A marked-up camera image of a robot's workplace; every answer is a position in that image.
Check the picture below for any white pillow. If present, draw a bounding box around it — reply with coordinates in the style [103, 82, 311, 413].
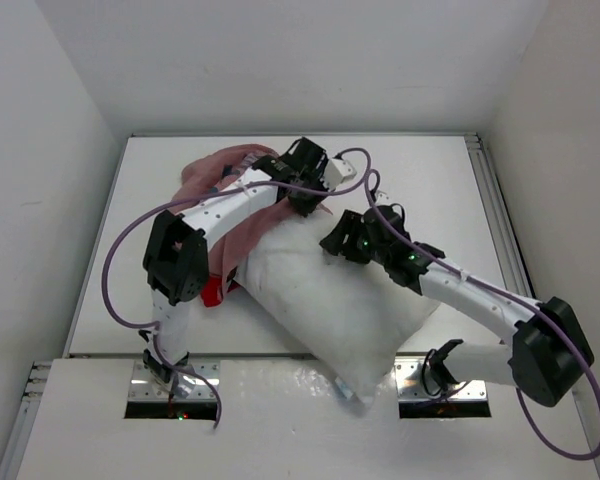
[236, 211, 440, 406]

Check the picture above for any red patterned pillowcase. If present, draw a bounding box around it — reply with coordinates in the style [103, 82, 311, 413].
[179, 143, 331, 307]

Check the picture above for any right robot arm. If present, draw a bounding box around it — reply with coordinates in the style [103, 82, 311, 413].
[320, 205, 594, 407]

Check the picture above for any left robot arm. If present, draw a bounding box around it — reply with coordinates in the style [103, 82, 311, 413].
[140, 138, 356, 385]

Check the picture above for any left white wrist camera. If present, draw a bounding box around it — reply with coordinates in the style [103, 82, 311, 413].
[321, 158, 357, 191]

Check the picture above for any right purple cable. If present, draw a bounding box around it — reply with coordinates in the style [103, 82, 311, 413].
[364, 169, 600, 460]

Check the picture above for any purple cable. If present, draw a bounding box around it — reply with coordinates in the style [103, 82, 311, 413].
[364, 169, 600, 460]
[102, 147, 372, 430]

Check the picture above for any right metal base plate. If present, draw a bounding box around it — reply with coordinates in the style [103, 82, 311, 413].
[393, 356, 488, 405]

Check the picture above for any metal base plate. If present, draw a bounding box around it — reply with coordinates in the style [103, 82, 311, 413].
[127, 360, 220, 404]
[393, 356, 488, 405]

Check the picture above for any aluminium frame rail right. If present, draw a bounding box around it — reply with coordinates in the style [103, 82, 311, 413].
[464, 133, 535, 297]

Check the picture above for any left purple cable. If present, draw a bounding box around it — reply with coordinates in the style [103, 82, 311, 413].
[102, 147, 372, 430]

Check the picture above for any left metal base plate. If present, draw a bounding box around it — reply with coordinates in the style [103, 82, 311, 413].
[127, 360, 220, 404]

